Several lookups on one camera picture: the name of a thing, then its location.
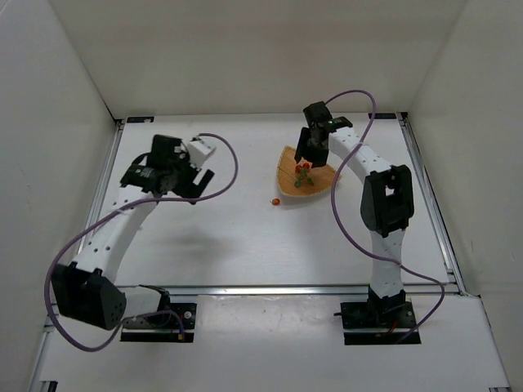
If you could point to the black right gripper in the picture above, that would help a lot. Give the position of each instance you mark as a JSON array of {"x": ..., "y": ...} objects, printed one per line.
[{"x": 316, "y": 144}]

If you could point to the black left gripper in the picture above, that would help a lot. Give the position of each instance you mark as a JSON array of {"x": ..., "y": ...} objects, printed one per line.
[{"x": 189, "y": 182}]

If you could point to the fake strawberry sprig with leaves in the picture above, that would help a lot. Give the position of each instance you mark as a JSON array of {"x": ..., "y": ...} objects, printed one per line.
[{"x": 302, "y": 175}]

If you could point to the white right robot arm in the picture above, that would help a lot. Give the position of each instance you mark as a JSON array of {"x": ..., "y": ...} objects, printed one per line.
[{"x": 386, "y": 203}]

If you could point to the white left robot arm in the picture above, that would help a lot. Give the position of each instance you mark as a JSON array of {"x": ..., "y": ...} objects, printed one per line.
[{"x": 84, "y": 289}]

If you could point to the woven triangular fruit basket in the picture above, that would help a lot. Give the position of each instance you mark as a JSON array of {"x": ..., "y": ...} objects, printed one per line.
[{"x": 285, "y": 176}]

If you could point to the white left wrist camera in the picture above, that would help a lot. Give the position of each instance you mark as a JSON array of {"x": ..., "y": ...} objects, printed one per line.
[{"x": 199, "y": 151}]

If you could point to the black right corner bracket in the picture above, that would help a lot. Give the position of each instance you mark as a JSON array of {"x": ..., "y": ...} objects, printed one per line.
[{"x": 382, "y": 116}]

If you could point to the black corner bracket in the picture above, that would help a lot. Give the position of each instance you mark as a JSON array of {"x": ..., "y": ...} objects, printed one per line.
[
  {"x": 382, "y": 116},
  {"x": 140, "y": 119}
]

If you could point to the black left corner bracket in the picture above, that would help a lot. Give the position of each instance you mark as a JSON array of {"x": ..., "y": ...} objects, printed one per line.
[{"x": 140, "y": 119}]

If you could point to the aluminium left table rail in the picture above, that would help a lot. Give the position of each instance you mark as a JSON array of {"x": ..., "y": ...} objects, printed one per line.
[{"x": 104, "y": 178}]

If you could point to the aluminium table rail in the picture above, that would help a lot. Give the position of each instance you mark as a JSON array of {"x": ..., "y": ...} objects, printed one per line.
[
  {"x": 433, "y": 209},
  {"x": 278, "y": 290},
  {"x": 104, "y": 178}
]

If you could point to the aluminium right table rail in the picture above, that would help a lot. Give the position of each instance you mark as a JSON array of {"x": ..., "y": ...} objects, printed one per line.
[{"x": 433, "y": 209}]

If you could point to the aluminium front table rail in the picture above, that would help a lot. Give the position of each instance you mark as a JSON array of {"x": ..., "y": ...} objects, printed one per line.
[{"x": 278, "y": 290}]

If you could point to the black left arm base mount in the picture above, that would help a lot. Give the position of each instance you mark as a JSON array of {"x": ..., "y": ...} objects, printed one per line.
[{"x": 177, "y": 325}]

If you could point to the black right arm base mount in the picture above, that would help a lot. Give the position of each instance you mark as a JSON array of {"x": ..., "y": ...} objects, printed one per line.
[{"x": 361, "y": 327}]

